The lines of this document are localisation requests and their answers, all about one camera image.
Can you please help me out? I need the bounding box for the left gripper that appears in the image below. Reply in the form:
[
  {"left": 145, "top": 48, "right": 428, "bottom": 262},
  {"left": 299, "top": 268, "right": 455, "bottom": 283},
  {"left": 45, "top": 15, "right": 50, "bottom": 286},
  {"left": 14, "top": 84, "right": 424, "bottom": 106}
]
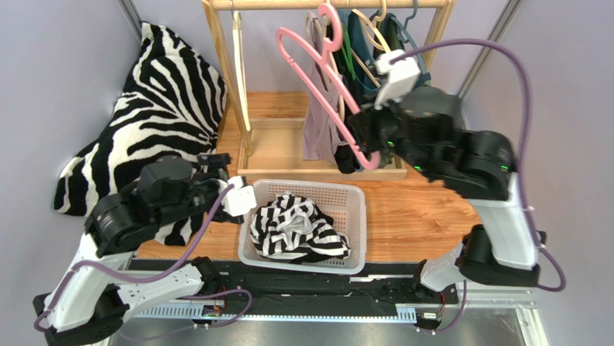
[{"left": 155, "top": 154, "right": 233, "bottom": 229}]

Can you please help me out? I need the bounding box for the black top green trim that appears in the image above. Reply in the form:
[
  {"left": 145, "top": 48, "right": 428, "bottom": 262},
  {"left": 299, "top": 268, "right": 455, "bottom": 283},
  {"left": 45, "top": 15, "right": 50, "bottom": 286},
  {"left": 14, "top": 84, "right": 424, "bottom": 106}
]
[{"left": 332, "top": 9, "right": 365, "bottom": 174}]

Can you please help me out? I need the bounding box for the mauve tank top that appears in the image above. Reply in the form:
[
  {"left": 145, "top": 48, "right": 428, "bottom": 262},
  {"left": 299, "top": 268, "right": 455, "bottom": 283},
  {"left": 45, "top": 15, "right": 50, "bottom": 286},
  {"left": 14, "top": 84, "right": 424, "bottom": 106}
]
[{"left": 301, "top": 12, "right": 351, "bottom": 164}]

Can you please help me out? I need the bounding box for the striped tank top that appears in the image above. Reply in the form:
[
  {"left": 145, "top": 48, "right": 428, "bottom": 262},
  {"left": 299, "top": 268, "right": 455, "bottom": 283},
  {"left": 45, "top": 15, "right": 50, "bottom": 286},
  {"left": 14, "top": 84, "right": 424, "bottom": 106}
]
[{"left": 249, "top": 192, "right": 352, "bottom": 260}]

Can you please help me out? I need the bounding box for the pink hanger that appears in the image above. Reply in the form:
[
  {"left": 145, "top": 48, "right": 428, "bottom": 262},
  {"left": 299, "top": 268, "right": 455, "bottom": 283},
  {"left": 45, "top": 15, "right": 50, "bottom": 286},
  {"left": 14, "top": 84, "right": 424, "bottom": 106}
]
[{"left": 276, "top": 2, "right": 381, "bottom": 170}]

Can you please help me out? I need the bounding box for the cream hanger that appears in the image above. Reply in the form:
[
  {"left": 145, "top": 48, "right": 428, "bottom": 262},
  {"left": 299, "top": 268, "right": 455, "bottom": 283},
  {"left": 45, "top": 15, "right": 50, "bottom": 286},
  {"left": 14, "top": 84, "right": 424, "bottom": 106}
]
[{"left": 230, "top": 0, "right": 252, "bottom": 131}]

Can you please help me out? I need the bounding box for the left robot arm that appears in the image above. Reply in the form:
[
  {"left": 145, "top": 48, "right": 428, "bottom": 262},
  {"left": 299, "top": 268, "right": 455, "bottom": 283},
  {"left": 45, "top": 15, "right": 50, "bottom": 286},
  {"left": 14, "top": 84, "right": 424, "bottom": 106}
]
[{"left": 33, "top": 154, "right": 257, "bottom": 345}]

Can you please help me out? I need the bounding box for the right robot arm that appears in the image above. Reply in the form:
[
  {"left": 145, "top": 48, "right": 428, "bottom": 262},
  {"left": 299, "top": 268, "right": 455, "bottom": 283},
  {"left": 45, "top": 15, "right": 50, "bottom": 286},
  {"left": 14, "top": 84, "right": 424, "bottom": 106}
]
[{"left": 347, "top": 86, "right": 543, "bottom": 292}]

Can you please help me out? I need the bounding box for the olive green tank top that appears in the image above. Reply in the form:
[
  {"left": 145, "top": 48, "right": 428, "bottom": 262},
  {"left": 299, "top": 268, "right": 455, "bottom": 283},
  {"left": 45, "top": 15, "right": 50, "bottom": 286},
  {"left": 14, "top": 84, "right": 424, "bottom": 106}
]
[{"left": 374, "top": 12, "right": 432, "bottom": 170}]

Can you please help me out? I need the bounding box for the blue tank top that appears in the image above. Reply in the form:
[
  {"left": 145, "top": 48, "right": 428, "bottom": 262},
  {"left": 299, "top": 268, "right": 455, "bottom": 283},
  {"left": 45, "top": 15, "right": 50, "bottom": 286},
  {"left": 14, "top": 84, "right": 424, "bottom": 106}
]
[{"left": 333, "top": 9, "right": 379, "bottom": 104}]

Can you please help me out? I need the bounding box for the wooden hanger with blue top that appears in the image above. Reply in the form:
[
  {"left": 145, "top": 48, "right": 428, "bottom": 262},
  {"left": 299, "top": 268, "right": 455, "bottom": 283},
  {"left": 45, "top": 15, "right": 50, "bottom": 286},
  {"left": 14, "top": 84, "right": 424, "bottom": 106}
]
[{"left": 346, "top": 9, "right": 390, "bottom": 92}]

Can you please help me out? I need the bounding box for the teal hanger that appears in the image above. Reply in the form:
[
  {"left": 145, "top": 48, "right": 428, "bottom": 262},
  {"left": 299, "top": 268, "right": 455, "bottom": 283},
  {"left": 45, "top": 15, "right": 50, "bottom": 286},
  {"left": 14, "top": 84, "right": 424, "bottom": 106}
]
[{"left": 391, "top": 0, "right": 430, "bottom": 78}]

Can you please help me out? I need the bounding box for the wooden clothes rack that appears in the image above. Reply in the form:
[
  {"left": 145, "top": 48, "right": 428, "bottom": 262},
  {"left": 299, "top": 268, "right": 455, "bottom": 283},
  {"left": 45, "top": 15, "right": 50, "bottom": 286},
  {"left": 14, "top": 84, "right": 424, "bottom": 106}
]
[{"left": 201, "top": 0, "right": 457, "bottom": 182}]

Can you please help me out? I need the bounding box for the zebra print blanket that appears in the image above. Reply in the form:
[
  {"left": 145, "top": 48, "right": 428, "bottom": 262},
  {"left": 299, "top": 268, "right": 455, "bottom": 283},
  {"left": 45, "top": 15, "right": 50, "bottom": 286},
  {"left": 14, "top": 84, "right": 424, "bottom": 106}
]
[{"left": 53, "top": 22, "right": 228, "bottom": 217}]

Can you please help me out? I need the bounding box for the white plastic basket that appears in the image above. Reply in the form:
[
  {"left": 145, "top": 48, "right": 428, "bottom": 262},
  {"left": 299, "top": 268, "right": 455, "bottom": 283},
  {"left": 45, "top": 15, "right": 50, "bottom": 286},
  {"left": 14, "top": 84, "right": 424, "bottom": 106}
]
[{"left": 238, "top": 179, "right": 367, "bottom": 275}]

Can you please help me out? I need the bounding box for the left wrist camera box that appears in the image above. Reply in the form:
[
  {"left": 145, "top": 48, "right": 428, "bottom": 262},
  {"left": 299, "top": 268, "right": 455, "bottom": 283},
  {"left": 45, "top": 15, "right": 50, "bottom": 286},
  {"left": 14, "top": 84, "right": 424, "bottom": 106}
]
[{"left": 218, "top": 176, "right": 257, "bottom": 217}]

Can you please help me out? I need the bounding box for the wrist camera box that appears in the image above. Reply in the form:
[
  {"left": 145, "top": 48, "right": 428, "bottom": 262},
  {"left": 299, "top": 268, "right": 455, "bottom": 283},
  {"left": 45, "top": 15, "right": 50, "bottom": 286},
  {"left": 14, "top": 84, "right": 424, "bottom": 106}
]
[
  {"left": 218, "top": 176, "right": 257, "bottom": 217},
  {"left": 374, "top": 50, "right": 422, "bottom": 110}
]

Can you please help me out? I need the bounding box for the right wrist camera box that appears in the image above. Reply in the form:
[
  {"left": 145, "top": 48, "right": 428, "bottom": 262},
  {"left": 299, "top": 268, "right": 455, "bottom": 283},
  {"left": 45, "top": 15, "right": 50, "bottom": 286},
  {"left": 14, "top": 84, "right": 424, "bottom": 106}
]
[{"left": 374, "top": 50, "right": 422, "bottom": 110}]

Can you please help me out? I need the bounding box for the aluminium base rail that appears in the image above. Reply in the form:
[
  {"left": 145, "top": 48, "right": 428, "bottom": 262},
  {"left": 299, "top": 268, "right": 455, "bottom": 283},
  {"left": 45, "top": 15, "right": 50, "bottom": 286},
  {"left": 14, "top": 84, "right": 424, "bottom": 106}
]
[{"left": 107, "top": 261, "right": 548, "bottom": 345}]

